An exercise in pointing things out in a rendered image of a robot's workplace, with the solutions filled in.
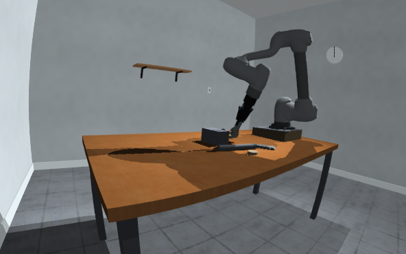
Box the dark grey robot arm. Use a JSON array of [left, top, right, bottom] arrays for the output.
[[223, 30, 318, 130]]

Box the long grey metal rod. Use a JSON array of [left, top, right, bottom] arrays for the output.
[[217, 143, 257, 151]]

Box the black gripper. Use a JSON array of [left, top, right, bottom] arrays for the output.
[[233, 94, 257, 131]]

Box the grey shaft with beige toothed gear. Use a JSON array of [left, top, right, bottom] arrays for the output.
[[230, 127, 239, 138]]

